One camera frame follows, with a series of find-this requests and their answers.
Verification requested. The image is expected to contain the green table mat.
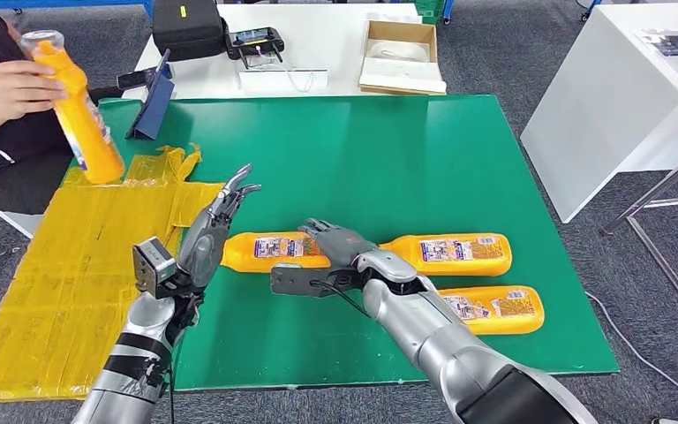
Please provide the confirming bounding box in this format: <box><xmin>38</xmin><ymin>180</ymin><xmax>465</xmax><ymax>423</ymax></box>
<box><xmin>61</xmin><ymin>95</ymin><xmax>620</xmax><ymax>392</ymax></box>

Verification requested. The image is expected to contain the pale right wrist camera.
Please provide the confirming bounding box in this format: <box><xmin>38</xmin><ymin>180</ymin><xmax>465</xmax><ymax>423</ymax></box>
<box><xmin>269</xmin><ymin>261</ymin><xmax>364</xmax><ymax>299</ymax></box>

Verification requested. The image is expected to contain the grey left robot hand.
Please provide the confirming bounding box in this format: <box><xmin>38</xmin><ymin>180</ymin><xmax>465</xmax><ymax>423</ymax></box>
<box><xmin>176</xmin><ymin>163</ymin><xmax>263</xmax><ymax>289</ymax></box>

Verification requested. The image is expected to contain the yellow taped plastic sheet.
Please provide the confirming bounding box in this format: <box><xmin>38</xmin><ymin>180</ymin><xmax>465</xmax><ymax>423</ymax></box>
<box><xmin>0</xmin><ymin>143</ymin><xmax>226</xmax><ymax>405</ymax></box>

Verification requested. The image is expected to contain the white table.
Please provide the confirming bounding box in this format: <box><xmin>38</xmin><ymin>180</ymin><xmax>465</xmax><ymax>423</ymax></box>
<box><xmin>122</xmin><ymin>3</ymin><xmax>428</xmax><ymax>101</ymax></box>

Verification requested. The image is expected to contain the metal desk frame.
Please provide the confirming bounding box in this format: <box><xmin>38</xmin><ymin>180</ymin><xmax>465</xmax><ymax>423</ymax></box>
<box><xmin>599</xmin><ymin>132</ymin><xmax>678</xmax><ymax>342</ymax></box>

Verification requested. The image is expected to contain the person's right hand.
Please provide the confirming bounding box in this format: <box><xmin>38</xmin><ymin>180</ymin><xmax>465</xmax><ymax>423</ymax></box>
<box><xmin>0</xmin><ymin>58</ymin><xmax>70</xmax><ymax>117</ymax></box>

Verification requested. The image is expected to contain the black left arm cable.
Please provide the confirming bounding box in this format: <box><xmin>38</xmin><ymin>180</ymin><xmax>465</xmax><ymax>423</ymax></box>
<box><xmin>165</xmin><ymin>351</ymin><xmax>178</xmax><ymax>424</ymax></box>

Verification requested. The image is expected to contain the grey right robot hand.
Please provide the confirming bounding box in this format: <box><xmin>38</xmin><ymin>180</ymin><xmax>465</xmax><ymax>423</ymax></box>
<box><xmin>298</xmin><ymin>217</ymin><xmax>380</xmax><ymax>271</ymax></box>

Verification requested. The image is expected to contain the white round pouch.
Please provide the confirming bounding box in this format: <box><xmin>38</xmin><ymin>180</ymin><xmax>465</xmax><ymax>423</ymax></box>
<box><xmin>368</xmin><ymin>39</ymin><xmax>431</xmax><ymax>63</ymax></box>

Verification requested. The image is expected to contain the black remote controller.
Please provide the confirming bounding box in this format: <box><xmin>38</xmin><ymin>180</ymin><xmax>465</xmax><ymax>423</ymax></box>
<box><xmin>224</xmin><ymin>26</ymin><xmax>286</xmax><ymax>70</ymax></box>

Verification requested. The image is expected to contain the cardboard box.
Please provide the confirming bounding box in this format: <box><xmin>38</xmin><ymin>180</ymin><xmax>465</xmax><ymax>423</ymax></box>
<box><xmin>359</xmin><ymin>20</ymin><xmax>448</xmax><ymax>96</ymax></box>

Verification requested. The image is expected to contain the white desk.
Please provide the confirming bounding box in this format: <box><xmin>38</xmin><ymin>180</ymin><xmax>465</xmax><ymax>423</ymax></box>
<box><xmin>520</xmin><ymin>0</ymin><xmax>678</xmax><ymax>224</ymax></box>

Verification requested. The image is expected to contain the black smartphone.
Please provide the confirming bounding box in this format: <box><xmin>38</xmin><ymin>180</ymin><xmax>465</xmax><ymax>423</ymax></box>
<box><xmin>117</xmin><ymin>65</ymin><xmax>162</xmax><ymax>90</ymax></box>

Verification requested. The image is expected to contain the grey floor cable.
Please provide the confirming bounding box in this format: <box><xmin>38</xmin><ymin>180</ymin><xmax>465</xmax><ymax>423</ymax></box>
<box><xmin>584</xmin><ymin>291</ymin><xmax>678</xmax><ymax>396</ymax></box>

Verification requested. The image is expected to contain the orange detergent bottle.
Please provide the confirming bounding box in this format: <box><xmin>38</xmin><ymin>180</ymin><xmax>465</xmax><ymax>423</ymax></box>
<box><xmin>437</xmin><ymin>284</ymin><xmax>546</xmax><ymax>337</ymax></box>
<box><xmin>376</xmin><ymin>232</ymin><xmax>514</xmax><ymax>278</ymax></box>
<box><xmin>19</xmin><ymin>29</ymin><xmax>126</xmax><ymax>186</ymax></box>
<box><xmin>220</xmin><ymin>231</ymin><xmax>340</xmax><ymax>275</ymax></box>

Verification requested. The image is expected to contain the green plastic crate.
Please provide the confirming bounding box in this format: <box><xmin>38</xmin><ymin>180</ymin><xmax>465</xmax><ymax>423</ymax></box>
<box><xmin>416</xmin><ymin>0</ymin><xmax>447</xmax><ymax>25</ymax></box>

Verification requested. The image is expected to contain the white charging cable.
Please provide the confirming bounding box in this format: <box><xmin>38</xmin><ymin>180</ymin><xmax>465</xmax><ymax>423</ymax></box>
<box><xmin>255</xmin><ymin>48</ymin><xmax>317</xmax><ymax>93</ymax></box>

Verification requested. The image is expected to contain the white foam sheet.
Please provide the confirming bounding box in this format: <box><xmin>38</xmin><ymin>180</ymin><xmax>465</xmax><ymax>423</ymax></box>
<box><xmin>360</xmin><ymin>57</ymin><xmax>448</xmax><ymax>93</ymax></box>

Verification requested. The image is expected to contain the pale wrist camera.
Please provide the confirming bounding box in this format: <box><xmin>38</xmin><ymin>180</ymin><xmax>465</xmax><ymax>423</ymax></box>
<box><xmin>132</xmin><ymin>236</ymin><xmax>200</xmax><ymax>300</ymax></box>
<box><xmin>269</xmin><ymin>261</ymin><xmax>364</xmax><ymax>299</ymax></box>

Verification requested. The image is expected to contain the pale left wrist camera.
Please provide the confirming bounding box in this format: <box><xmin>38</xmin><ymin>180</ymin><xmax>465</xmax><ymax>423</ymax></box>
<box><xmin>132</xmin><ymin>236</ymin><xmax>200</xmax><ymax>300</ymax></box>

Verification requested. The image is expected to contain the printed leaflet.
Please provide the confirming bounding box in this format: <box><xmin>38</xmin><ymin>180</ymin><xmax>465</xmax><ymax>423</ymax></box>
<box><xmin>632</xmin><ymin>26</ymin><xmax>678</xmax><ymax>81</ymax></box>

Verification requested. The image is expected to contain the tablet in blue case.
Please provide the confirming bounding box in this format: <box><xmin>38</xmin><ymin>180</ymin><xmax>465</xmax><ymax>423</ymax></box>
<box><xmin>125</xmin><ymin>48</ymin><xmax>177</xmax><ymax>141</ymax></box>

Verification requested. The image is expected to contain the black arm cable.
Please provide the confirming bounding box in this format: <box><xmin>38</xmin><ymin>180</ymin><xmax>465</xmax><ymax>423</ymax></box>
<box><xmin>165</xmin><ymin>351</ymin><xmax>178</xmax><ymax>424</ymax></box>
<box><xmin>308</xmin><ymin>278</ymin><xmax>373</xmax><ymax>321</ymax></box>

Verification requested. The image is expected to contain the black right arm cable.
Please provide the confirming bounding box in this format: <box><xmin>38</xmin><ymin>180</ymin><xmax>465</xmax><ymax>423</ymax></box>
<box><xmin>308</xmin><ymin>278</ymin><xmax>373</xmax><ymax>321</ymax></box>

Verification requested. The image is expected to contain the white seat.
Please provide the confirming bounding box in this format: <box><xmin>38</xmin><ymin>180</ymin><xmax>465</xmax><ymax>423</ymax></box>
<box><xmin>0</xmin><ymin>206</ymin><xmax>45</xmax><ymax>239</ymax></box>

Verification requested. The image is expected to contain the black carry case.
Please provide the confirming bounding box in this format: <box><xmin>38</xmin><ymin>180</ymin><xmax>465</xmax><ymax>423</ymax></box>
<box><xmin>151</xmin><ymin>0</ymin><xmax>227</xmax><ymax>63</ymax></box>

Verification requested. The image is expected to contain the clear acrylic stand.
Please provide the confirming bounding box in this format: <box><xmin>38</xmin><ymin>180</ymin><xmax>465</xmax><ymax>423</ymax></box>
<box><xmin>237</xmin><ymin>67</ymin><xmax>329</xmax><ymax>91</ymax></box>

